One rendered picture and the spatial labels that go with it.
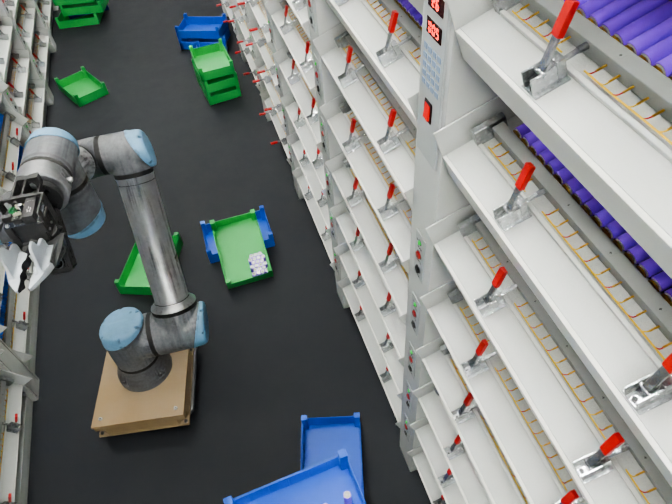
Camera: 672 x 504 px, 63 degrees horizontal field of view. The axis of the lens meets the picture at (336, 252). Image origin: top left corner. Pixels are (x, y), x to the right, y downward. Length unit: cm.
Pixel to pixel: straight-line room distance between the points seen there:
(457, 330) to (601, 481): 42
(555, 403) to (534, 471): 20
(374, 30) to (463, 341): 62
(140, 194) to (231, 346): 78
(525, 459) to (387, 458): 102
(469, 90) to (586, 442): 49
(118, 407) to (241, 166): 144
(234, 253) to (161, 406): 77
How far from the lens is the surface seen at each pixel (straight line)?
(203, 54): 369
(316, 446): 200
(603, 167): 55
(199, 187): 293
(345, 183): 168
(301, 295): 234
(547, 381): 85
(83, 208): 121
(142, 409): 206
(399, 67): 104
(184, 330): 189
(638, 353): 66
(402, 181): 110
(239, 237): 250
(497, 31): 72
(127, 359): 197
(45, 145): 115
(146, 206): 177
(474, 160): 83
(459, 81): 79
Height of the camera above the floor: 185
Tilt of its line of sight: 49 degrees down
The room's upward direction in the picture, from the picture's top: 6 degrees counter-clockwise
